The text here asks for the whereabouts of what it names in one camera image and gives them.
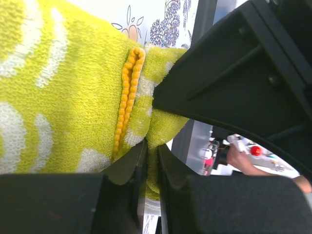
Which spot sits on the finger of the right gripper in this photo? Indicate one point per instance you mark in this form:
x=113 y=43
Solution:
x=251 y=73

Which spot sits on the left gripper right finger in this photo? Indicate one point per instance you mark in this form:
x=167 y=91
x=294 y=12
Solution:
x=220 y=204

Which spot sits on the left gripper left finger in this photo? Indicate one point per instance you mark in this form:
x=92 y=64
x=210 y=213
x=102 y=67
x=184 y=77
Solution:
x=109 y=202

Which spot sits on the yellow lemon print towel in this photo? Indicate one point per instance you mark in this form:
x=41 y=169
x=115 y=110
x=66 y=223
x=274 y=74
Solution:
x=75 y=93

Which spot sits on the operator forearm in background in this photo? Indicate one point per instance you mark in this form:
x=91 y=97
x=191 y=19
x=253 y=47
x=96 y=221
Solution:
x=300 y=181

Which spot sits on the operator hand in background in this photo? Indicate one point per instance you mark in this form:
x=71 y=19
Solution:
x=237 y=159

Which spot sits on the floral table mat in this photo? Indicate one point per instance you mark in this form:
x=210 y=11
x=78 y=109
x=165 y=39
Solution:
x=164 y=23

